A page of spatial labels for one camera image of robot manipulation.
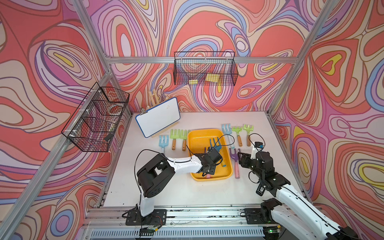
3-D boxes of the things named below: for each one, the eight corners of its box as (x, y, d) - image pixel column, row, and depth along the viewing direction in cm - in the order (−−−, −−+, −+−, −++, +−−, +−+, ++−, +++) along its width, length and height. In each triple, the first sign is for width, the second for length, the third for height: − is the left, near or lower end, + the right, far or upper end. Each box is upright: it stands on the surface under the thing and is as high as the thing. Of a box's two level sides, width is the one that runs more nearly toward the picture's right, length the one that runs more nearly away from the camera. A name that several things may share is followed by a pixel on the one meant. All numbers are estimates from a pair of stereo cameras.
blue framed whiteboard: (149, 146, 101) (140, 125, 83) (144, 137, 105) (134, 116, 88) (184, 126, 112) (183, 104, 95) (178, 119, 117) (175, 97, 99)
